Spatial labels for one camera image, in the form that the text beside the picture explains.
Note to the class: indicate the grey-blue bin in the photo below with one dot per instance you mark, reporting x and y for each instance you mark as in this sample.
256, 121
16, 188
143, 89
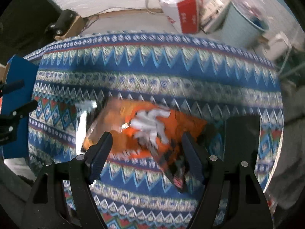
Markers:
236, 26

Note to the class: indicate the blue cardboard box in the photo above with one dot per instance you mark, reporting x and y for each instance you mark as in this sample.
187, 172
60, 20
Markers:
21, 76

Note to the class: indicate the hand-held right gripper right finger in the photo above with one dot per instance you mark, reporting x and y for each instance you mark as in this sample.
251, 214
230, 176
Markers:
193, 157

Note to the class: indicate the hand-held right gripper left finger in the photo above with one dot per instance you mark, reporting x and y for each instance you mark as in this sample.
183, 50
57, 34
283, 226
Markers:
102, 155

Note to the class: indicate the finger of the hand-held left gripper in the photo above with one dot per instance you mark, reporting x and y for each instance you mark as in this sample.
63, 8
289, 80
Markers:
21, 109
13, 85

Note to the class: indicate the orange and black chip bag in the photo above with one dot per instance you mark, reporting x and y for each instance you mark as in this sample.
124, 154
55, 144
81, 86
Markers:
135, 136

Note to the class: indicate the black rectangular case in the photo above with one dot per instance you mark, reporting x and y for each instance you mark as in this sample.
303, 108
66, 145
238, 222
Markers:
243, 143

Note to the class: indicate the white paper carton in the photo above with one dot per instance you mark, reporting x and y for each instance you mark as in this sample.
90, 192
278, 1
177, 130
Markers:
214, 7

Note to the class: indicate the black device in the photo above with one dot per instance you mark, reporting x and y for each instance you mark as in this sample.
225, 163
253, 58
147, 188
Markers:
64, 19

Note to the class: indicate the red and white box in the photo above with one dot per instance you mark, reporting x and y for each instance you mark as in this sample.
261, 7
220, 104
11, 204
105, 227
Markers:
188, 14

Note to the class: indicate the white power strip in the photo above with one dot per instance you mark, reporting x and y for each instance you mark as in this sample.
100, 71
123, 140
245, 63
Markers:
276, 44

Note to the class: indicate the blue patterned tablecloth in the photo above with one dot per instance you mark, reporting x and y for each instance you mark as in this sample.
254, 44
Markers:
166, 76

